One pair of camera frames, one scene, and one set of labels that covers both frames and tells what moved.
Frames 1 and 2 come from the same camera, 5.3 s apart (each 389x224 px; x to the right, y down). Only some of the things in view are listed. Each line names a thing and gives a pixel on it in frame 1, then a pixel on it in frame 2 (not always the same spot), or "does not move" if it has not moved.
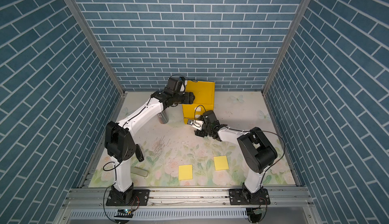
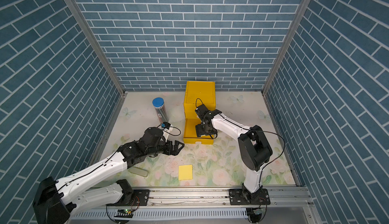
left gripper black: (188, 98) -> (175, 151)
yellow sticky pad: (185, 172) does not move
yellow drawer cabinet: (204, 92) does not move
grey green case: (140, 171) does not move
